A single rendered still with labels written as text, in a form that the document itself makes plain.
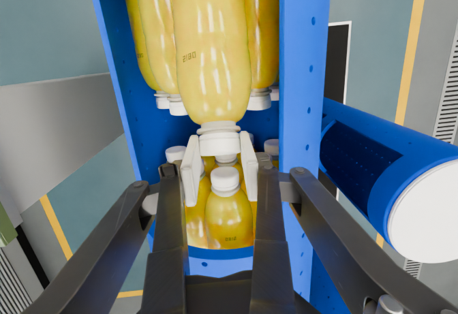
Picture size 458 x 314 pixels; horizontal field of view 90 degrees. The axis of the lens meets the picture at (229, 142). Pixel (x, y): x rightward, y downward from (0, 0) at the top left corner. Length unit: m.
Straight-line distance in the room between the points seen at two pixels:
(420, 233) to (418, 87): 1.33
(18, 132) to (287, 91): 0.69
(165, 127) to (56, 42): 1.31
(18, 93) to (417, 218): 1.01
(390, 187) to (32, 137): 0.91
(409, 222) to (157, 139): 0.57
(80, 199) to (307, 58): 1.88
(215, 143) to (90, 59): 1.45
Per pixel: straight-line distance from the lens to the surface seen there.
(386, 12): 1.74
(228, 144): 0.20
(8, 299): 2.34
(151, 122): 0.43
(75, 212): 2.07
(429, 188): 0.64
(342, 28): 1.44
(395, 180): 0.64
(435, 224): 0.71
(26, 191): 0.79
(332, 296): 1.10
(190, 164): 0.16
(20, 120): 0.80
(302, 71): 0.24
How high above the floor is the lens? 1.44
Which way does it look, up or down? 70 degrees down
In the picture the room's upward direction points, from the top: 173 degrees clockwise
